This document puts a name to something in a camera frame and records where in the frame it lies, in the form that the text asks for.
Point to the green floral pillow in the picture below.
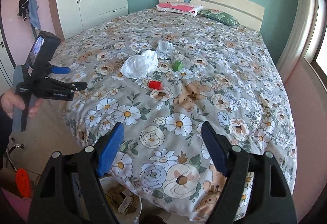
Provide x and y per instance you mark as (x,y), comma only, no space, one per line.
(219,16)

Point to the red toy block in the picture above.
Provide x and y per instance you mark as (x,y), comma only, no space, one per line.
(154,85)

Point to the beige curtain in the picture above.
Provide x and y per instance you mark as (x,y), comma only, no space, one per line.
(296,30)

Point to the window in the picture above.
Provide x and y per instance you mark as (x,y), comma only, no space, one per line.
(320,42)

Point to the bed with floral duvet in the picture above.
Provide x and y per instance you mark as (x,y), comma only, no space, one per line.
(191,101)

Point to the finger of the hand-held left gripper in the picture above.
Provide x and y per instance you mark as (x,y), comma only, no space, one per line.
(61,70)
(76,86)

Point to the beige wooden bed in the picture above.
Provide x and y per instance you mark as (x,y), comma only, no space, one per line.
(224,0)

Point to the green toy cube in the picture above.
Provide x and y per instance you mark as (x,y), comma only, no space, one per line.
(177,65)

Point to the orange plastic object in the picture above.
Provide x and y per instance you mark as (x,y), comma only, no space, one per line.
(23,183)

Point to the white round bucket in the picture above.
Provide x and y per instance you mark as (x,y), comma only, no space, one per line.
(137,215)

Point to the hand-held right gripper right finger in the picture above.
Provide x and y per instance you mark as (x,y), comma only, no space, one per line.
(216,150)

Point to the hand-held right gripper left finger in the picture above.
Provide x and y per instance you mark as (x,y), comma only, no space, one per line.
(112,147)

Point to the white plastic bag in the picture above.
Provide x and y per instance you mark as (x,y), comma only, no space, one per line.
(139,64)

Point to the pink pillow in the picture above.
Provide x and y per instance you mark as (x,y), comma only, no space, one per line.
(176,7)

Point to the chrome metal frame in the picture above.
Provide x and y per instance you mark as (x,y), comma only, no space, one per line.
(12,148)

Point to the black garment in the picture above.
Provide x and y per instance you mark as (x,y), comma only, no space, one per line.
(23,8)

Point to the clothes on hook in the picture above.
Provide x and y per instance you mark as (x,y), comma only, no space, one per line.
(35,31)

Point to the clear plastic cup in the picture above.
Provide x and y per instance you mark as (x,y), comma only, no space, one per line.
(163,46)

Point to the person's left hand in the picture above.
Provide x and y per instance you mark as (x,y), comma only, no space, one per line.
(10,102)

